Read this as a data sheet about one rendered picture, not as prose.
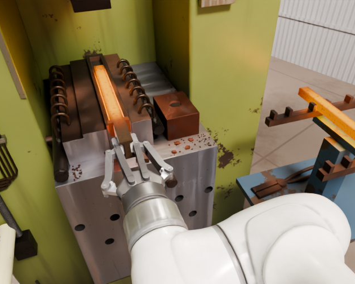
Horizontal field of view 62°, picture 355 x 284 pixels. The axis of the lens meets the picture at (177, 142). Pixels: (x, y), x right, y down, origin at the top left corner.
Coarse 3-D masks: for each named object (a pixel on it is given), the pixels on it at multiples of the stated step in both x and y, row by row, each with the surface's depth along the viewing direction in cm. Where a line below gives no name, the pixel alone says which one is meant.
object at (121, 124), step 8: (96, 72) 84; (104, 72) 84; (104, 80) 80; (104, 88) 76; (112, 88) 76; (104, 96) 73; (112, 96) 73; (112, 104) 70; (112, 112) 67; (120, 112) 67; (112, 120) 64; (120, 120) 63; (128, 120) 64; (112, 128) 64; (120, 128) 60; (128, 128) 65; (120, 136) 58; (128, 136) 58; (120, 144) 57; (128, 144) 57; (128, 152) 59
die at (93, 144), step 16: (80, 64) 93; (112, 64) 92; (80, 80) 84; (112, 80) 81; (80, 96) 77; (96, 96) 76; (128, 96) 76; (64, 112) 73; (80, 112) 71; (96, 112) 71; (128, 112) 70; (144, 112) 70; (64, 128) 67; (80, 128) 67; (96, 128) 65; (144, 128) 68; (64, 144) 64; (80, 144) 65; (96, 144) 66; (112, 144) 68; (80, 160) 68
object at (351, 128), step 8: (304, 88) 85; (304, 96) 84; (312, 96) 82; (320, 96) 82; (320, 104) 79; (328, 104) 78; (320, 112) 79; (328, 112) 76; (336, 112) 75; (336, 120) 74; (344, 120) 73; (352, 120) 72; (344, 128) 72; (352, 128) 70; (352, 136) 70
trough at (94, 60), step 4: (96, 56) 95; (92, 60) 95; (96, 60) 96; (100, 60) 95; (92, 64) 93; (96, 64) 93; (100, 64) 93; (92, 68) 88; (104, 68) 88; (96, 80) 84; (100, 92) 78; (104, 104) 74; (120, 108) 70; (108, 116) 70
